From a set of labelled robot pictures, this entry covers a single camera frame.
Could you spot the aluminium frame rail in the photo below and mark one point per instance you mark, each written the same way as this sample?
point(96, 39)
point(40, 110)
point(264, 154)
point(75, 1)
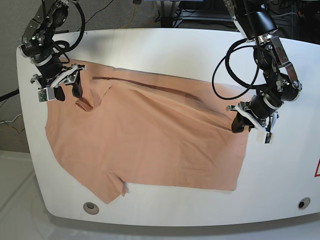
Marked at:
point(286, 25)

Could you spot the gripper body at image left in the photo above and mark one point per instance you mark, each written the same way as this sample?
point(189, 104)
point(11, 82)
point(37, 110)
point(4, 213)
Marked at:
point(55, 73)

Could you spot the table cable grommet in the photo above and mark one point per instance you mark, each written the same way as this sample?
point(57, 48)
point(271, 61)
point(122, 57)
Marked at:
point(91, 208)
point(304, 203)

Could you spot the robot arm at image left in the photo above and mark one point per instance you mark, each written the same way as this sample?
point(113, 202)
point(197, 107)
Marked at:
point(50, 56)

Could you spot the peach orange T-shirt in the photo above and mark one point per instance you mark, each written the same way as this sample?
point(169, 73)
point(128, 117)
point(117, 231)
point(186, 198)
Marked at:
point(144, 128)

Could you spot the black strip behind table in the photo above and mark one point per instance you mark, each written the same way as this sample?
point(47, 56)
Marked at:
point(62, 31)

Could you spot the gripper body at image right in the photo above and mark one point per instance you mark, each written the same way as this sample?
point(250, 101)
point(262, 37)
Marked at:
point(261, 110)

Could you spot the left table cable grommet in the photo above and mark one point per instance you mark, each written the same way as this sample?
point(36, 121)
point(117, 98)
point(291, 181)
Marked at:
point(91, 208)

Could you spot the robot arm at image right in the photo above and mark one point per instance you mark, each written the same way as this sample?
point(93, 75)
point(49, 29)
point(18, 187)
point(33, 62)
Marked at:
point(281, 82)

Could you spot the right table cable grommet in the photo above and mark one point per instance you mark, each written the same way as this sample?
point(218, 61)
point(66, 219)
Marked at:
point(304, 203)

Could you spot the black desk leg base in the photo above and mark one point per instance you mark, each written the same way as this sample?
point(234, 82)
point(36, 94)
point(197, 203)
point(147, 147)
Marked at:
point(167, 10)

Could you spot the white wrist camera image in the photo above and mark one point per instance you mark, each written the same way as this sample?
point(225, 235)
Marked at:
point(264, 137)
point(46, 94)

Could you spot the black bar at left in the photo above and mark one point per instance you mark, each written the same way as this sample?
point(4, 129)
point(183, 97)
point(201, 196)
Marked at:
point(9, 95)

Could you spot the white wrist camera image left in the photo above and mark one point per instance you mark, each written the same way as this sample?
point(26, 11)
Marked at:
point(46, 94)

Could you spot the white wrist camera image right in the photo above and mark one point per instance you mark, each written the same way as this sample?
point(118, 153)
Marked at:
point(264, 137)

